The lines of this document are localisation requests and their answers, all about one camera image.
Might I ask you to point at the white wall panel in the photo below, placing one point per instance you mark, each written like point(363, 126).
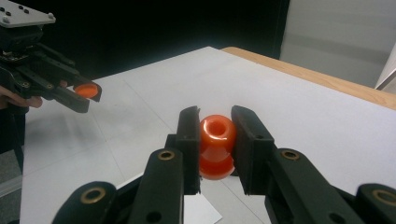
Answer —
point(339, 34)

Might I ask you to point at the white desk frame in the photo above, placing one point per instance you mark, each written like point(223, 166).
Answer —
point(387, 71)

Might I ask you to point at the white table cover board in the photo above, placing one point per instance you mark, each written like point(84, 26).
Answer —
point(295, 102)

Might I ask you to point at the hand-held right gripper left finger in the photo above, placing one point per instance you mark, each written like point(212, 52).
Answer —
point(190, 146)

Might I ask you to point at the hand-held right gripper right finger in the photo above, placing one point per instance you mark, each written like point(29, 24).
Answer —
point(250, 146)

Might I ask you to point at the orange stamp cap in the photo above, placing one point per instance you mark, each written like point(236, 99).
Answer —
point(86, 90)

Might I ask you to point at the orange stamp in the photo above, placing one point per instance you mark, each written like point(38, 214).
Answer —
point(218, 146)

